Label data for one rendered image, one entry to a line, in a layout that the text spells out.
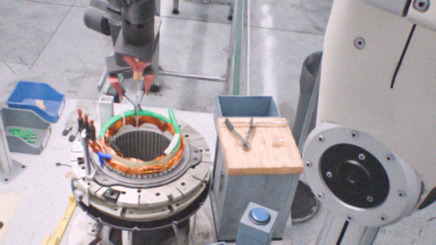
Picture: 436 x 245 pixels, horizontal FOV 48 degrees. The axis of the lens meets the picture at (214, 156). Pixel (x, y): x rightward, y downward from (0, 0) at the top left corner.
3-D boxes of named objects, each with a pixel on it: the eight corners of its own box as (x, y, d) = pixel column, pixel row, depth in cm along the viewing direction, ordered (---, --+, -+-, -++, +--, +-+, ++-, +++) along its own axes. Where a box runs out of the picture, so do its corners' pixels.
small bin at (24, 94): (67, 101, 178) (65, 84, 173) (56, 124, 167) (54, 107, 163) (22, 97, 177) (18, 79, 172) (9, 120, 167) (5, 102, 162)
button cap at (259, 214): (248, 218, 109) (248, 216, 108) (254, 207, 112) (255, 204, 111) (265, 225, 108) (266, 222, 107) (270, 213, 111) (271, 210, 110)
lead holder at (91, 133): (79, 128, 102) (78, 116, 100) (99, 131, 103) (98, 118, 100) (75, 140, 100) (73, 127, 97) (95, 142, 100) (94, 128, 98)
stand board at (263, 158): (216, 124, 133) (216, 117, 131) (283, 124, 136) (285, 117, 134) (227, 175, 118) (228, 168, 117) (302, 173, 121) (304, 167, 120)
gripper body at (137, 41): (113, 57, 87) (110, 28, 81) (128, 16, 92) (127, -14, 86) (148, 65, 88) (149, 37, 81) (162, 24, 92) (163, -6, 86)
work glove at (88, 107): (76, 101, 179) (75, 94, 177) (108, 104, 179) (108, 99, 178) (56, 142, 161) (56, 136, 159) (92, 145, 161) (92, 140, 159)
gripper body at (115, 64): (106, 63, 115) (100, 35, 110) (149, 57, 116) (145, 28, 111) (108, 78, 110) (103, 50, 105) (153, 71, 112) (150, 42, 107)
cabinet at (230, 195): (208, 192, 150) (216, 125, 133) (267, 191, 153) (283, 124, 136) (216, 243, 135) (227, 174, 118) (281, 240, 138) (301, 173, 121)
